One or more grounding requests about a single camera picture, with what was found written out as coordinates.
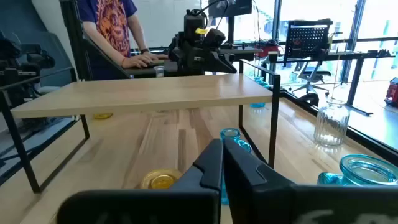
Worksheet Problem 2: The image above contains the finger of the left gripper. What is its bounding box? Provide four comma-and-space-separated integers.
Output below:
201, 51, 238, 75
169, 43, 205, 76

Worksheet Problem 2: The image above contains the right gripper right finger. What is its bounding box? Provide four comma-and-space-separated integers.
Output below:
223, 139, 398, 224

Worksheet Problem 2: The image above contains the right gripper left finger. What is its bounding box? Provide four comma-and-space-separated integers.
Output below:
57, 139, 223, 224

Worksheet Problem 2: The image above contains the wide yellow glass vase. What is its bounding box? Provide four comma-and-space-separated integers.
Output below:
139, 168, 183, 190

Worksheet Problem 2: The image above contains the blue round glass vase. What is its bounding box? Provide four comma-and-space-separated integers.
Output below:
249, 76, 271, 109

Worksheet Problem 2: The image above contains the blue glass bottle vase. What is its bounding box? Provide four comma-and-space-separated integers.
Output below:
220, 128, 253, 206

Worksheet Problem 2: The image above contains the blue urn-shaped glass vase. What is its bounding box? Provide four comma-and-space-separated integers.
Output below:
317, 154, 398, 187

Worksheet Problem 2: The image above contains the person's hand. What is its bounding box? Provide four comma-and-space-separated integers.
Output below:
123, 54, 154, 70
143, 51, 169, 62

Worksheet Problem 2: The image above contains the dark grey desk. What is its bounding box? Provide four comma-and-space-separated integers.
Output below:
123, 46, 265, 78

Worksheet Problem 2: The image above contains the red bag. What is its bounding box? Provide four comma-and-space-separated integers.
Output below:
254, 43, 281, 59

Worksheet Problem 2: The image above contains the black monitor on pole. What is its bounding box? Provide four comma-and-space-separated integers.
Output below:
207, 0, 253, 19

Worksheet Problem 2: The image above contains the person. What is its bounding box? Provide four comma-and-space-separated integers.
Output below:
76, 0, 170, 82

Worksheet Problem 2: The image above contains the black perforated panel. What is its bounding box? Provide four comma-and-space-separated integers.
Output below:
283, 18, 334, 60

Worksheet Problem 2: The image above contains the black office chair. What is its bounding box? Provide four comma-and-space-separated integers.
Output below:
291, 61, 332, 96

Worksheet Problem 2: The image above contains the clear ribbed glass jar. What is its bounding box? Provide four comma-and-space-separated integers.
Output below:
313, 97, 351, 147

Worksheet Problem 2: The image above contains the black standing desk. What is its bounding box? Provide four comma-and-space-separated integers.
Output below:
270, 49, 396, 118

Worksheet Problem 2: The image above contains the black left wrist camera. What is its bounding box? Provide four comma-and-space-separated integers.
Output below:
212, 27, 227, 48

